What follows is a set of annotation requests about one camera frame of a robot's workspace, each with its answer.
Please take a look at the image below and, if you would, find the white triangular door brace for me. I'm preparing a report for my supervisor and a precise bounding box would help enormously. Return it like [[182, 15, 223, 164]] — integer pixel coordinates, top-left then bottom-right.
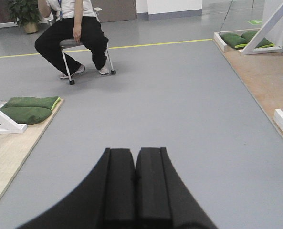
[[240, 0, 283, 55]]

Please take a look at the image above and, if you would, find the white triangular brace left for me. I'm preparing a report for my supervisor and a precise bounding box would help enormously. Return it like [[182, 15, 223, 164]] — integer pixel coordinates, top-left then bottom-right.
[[0, 111, 27, 134]]

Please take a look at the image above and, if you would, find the black hanging cable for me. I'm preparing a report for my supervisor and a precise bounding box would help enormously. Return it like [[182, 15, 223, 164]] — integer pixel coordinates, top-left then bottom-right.
[[219, 0, 234, 33]]

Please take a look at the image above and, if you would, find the green sandbag near left lower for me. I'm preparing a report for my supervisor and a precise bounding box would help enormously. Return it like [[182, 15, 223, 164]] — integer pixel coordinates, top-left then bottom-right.
[[1, 107, 52, 125]]

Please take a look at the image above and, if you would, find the green sandbag far left one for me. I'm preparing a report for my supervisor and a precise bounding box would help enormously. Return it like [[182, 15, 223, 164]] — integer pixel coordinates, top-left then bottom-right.
[[220, 33, 248, 49]]

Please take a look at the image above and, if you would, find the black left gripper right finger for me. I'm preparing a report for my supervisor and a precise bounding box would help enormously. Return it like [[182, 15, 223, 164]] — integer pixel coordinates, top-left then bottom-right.
[[135, 147, 216, 229]]

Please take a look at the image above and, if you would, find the green sandbag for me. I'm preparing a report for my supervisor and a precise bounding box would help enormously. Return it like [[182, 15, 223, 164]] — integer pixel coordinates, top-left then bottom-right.
[[1, 96, 61, 111], [1, 107, 52, 125]]

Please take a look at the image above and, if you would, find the green floor sign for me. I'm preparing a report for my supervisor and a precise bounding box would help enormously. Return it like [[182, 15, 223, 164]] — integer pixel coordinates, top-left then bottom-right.
[[247, 20, 262, 25]]

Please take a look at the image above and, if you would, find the plywood platform left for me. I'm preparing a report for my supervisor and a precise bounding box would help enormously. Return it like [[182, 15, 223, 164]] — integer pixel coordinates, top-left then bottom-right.
[[0, 99, 64, 200]]

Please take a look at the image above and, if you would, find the plywood platform of blue door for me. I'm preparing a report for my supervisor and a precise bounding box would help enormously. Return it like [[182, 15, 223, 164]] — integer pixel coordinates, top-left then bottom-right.
[[222, 46, 283, 138]]

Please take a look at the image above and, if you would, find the green sandbag far right one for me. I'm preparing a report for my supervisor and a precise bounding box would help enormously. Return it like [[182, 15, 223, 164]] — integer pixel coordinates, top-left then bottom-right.
[[241, 31, 275, 49]]

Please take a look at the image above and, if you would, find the white wooden edge beam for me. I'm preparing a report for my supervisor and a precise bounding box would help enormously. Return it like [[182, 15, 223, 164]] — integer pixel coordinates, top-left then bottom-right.
[[213, 32, 228, 52]]

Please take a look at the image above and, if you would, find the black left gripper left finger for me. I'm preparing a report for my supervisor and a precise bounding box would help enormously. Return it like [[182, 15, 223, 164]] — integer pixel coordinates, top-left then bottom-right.
[[20, 148, 135, 229]]

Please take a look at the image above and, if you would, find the green sandbag one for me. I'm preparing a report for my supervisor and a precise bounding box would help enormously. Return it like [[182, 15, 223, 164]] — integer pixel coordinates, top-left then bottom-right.
[[241, 31, 275, 49], [220, 33, 248, 49]]

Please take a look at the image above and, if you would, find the green sandbag near left upper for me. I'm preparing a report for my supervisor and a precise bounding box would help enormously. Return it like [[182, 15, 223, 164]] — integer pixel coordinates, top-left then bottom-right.
[[1, 96, 61, 111]]

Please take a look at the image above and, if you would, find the seated person in black trousers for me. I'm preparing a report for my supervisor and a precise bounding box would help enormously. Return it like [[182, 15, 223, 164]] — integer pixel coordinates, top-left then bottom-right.
[[34, 0, 109, 79]]

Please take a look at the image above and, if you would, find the potted green plant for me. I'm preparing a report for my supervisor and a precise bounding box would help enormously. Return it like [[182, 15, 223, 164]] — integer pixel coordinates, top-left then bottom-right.
[[8, 0, 42, 34]]

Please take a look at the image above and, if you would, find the grey-brown room door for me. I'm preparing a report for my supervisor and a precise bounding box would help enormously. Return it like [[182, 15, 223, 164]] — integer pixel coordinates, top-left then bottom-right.
[[91, 0, 137, 22]]

